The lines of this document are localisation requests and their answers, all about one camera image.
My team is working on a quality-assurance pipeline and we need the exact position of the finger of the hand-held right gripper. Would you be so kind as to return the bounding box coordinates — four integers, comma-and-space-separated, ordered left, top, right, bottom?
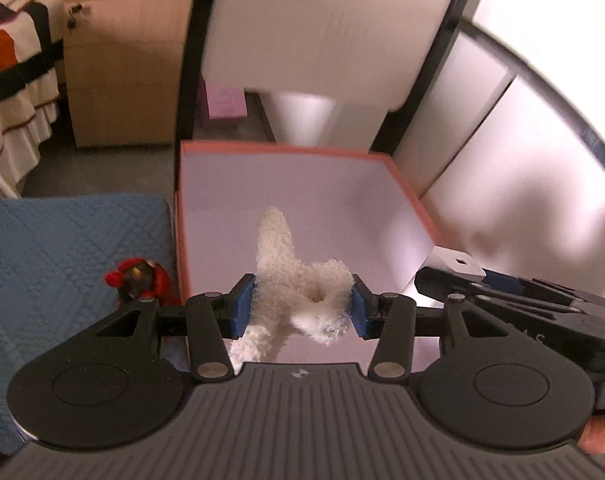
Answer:
415, 266, 558, 322
482, 269, 605, 308

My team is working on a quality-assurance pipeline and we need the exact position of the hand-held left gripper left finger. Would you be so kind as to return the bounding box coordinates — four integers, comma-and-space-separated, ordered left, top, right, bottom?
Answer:
95, 274, 257, 382

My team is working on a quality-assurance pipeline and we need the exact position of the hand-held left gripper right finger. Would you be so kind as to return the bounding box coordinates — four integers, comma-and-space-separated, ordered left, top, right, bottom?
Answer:
349, 280, 508, 381

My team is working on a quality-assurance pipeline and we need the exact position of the white fluffy plush toy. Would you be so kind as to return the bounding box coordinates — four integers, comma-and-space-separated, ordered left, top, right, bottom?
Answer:
230, 206, 355, 373

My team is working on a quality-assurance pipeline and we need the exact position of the red toy figure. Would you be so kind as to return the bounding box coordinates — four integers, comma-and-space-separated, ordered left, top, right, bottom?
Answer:
105, 257, 180, 308

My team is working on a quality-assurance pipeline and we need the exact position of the pink-rimmed cardboard box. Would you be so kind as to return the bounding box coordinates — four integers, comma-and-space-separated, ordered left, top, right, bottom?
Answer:
175, 140, 445, 376

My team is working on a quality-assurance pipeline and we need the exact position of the person's right hand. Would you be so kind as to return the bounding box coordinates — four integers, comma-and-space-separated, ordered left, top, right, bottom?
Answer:
579, 412, 605, 472

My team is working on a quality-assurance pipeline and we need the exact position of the blue quilted mat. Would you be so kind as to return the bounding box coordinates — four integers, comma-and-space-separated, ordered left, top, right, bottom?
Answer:
0, 192, 178, 456

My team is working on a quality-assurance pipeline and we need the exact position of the pink carton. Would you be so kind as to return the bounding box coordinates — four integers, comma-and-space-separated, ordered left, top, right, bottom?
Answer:
205, 82, 246, 121

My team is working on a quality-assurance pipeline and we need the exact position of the wooden bedside cabinet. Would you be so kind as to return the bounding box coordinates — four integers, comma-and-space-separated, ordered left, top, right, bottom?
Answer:
62, 0, 198, 149

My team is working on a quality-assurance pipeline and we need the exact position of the striped bed blanket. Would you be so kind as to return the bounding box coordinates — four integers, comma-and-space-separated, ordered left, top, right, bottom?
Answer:
0, 0, 66, 202

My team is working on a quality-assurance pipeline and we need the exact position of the white chair black frame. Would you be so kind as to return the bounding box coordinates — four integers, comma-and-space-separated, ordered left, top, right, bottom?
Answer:
175, 0, 484, 157

